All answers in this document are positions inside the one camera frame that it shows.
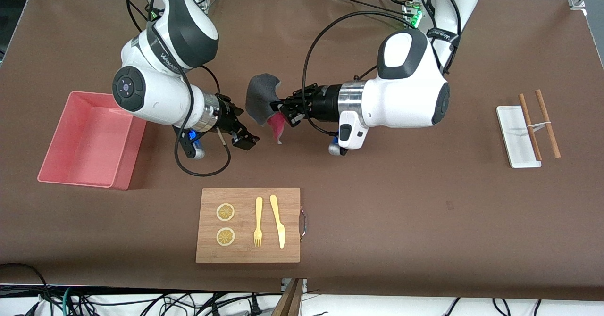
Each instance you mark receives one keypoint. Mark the pink plastic bin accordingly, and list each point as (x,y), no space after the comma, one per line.
(85,141)

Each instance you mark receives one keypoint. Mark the yellow plastic knife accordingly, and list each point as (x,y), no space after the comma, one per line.
(278,221)

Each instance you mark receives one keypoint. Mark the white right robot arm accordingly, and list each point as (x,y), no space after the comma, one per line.
(160,94)

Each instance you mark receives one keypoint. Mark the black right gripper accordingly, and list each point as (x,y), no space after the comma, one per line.
(230,119)

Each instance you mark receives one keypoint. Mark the wooden plank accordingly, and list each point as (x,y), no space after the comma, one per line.
(289,302)

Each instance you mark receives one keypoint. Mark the white rectangular tray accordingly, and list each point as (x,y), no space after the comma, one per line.
(512,132)

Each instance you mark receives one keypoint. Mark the grey and pink cloth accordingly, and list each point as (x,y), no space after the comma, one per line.
(259,96)

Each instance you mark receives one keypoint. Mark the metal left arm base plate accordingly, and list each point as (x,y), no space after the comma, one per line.
(411,16)

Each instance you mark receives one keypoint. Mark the thin beige rod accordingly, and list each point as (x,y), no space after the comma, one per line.
(221,136)

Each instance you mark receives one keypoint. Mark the lemon slice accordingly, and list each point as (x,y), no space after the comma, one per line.
(225,212)
(225,236)

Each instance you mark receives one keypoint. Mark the yellow plastic fork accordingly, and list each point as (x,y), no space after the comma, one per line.
(258,212)

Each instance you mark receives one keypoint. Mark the small metal bracket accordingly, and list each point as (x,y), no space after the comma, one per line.
(304,285)

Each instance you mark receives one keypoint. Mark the white rubber band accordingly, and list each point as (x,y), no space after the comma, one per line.
(538,126)

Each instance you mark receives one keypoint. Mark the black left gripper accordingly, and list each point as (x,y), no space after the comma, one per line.
(324,101)

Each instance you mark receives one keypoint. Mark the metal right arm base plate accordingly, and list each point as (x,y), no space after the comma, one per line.
(204,2)

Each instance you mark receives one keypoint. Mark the wooden cutting board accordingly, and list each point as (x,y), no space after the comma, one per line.
(245,254)

